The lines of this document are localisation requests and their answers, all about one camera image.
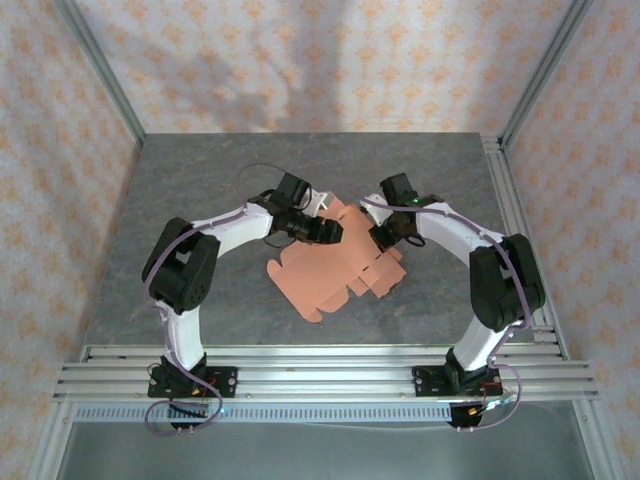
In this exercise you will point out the orange paper box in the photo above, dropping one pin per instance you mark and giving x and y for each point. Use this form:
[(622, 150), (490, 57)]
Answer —
[(325, 270)]

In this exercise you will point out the aluminium mounting rail frame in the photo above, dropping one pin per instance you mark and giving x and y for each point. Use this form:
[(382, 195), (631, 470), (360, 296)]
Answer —
[(325, 380)]

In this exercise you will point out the aluminium side rail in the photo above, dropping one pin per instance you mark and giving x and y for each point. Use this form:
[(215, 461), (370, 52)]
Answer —
[(510, 200)]

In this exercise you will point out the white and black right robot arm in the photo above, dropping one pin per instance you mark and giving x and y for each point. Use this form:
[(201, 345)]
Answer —
[(505, 280)]

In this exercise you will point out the aluminium frame post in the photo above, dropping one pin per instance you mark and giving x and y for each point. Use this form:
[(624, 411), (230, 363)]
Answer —
[(50, 440), (592, 440), (542, 75), (107, 80)]

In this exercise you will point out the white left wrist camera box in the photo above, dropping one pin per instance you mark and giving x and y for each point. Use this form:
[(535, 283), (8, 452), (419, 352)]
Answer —
[(317, 202)]

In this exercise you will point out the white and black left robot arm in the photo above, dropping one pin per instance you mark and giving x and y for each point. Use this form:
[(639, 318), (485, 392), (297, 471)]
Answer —
[(182, 270)]

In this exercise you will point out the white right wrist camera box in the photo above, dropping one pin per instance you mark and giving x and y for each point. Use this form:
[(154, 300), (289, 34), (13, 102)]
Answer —
[(374, 210)]

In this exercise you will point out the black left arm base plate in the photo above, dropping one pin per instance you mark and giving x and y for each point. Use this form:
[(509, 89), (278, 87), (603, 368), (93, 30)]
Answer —
[(225, 382)]

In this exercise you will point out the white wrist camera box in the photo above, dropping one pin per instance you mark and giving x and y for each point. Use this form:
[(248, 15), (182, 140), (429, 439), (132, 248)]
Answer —
[(317, 202), (374, 210)]

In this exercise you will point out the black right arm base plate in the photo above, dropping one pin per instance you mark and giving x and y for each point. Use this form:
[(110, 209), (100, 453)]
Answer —
[(425, 382)]

